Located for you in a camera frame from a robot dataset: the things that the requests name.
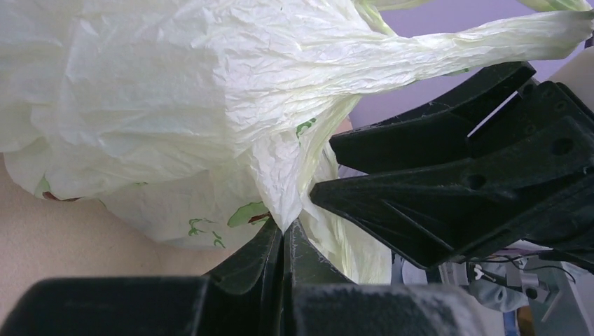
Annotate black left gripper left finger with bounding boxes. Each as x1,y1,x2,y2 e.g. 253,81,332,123
1,220,282,336

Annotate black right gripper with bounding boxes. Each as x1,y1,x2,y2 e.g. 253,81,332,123
310,62,593,271

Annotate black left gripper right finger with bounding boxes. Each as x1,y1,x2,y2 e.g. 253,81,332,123
284,220,485,335

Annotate green plastic bag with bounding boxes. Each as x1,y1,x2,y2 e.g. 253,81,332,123
1,1,593,284

